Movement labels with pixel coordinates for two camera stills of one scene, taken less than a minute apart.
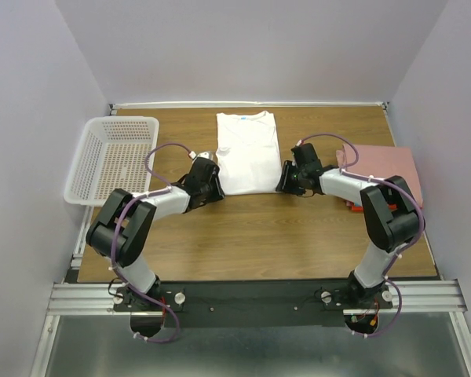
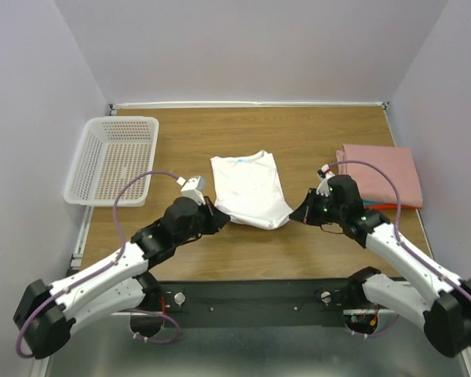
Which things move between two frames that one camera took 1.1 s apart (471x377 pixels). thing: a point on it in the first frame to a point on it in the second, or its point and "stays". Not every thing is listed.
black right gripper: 285,182 to 309,208
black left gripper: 214,189 to 210,216
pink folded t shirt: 381,162 stays
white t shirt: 247,150 to 250,191
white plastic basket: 111,155 stays
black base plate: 243,304 stays
